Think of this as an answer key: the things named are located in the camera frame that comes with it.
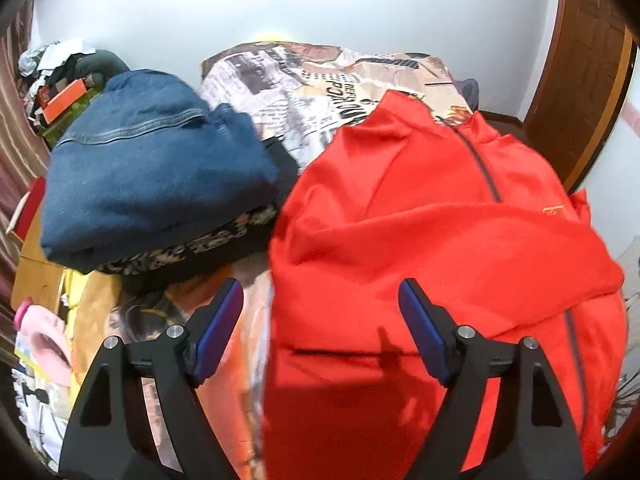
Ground wooden door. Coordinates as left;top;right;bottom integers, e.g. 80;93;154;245
522;0;640;196

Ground dark purple cloth object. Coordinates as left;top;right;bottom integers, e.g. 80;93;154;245
452;77;481;111

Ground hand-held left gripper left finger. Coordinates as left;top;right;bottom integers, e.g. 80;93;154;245
59;277;246;480

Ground pink soft item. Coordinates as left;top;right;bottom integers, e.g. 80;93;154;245
12;297;73;386

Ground yellow cloth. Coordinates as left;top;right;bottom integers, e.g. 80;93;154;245
62;267;123;361

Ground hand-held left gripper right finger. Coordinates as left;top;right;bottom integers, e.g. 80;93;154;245
397;277;586;480

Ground newspaper print blanket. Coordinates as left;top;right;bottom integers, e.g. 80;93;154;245
65;42;481;480

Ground red zip jacket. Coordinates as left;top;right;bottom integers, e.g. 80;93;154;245
262;89;628;480

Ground pile of clutter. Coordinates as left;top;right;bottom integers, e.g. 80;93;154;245
19;40;131;151

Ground folded blue denim garment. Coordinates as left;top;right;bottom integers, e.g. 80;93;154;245
39;69;281;276

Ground cardboard box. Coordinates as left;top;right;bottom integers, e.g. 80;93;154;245
10;210;66;321

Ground red flat box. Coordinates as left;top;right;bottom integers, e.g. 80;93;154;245
12;177;47;241

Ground black patterned garment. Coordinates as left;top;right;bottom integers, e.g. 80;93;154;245
95;135;301;296

